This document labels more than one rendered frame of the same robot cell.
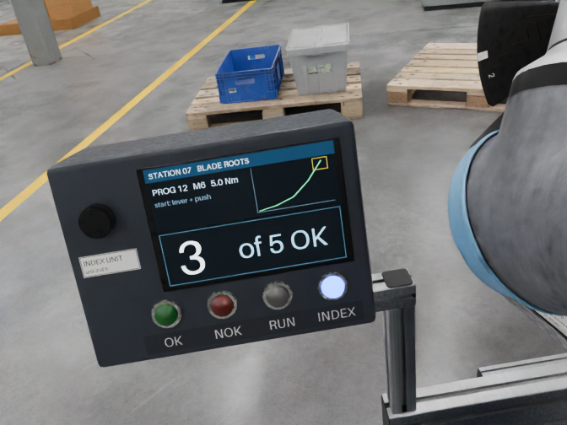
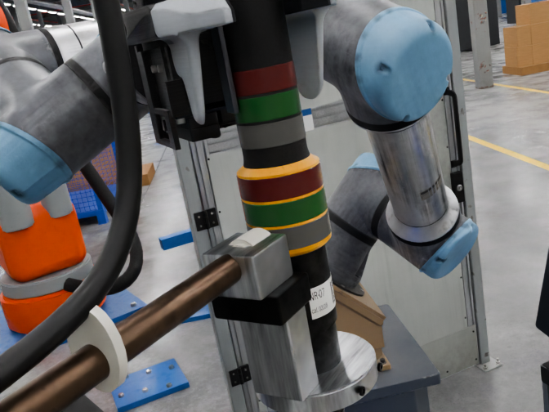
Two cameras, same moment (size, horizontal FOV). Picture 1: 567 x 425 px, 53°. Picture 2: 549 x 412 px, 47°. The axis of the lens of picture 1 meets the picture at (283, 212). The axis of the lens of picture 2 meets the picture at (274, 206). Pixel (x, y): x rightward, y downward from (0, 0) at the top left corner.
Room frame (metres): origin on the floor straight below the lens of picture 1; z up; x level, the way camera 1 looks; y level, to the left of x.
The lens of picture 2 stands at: (1.14, -0.74, 1.62)
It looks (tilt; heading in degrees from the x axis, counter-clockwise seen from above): 15 degrees down; 161
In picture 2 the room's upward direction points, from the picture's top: 11 degrees counter-clockwise
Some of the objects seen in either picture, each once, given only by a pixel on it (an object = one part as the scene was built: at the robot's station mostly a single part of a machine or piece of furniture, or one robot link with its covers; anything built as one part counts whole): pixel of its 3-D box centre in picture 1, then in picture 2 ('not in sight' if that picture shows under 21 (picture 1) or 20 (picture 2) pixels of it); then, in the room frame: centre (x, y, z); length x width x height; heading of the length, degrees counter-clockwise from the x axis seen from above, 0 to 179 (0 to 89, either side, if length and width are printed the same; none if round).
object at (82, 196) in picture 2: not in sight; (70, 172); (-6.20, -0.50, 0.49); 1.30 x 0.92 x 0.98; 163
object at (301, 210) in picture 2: not in sight; (284, 202); (0.84, -0.63, 1.53); 0.04 x 0.04 x 0.01
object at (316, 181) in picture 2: not in sight; (279, 178); (0.84, -0.63, 1.54); 0.04 x 0.04 x 0.01
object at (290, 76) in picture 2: not in sight; (261, 78); (0.84, -0.63, 1.59); 0.03 x 0.03 x 0.01
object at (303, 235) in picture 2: not in sight; (288, 226); (0.84, -0.63, 1.52); 0.04 x 0.04 x 0.01
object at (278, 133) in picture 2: not in sight; (271, 130); (0.84, -0.63, 1.57); 0.03 x 0.03 x 0.01
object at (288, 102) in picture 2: not in sight; (266, 104); (0.84, -0.63, 1.58); 0.03 x 0.03 x 0.01
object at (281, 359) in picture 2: not in sight; (293, 308); (0.85, -0.64, 1.47); 0.09 x 0.07 x 0.10; 126
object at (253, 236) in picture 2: not in sight; (252, 253); (0.87, -0.66, 1.52); 0.02 x 0.02 x 0.02; 36
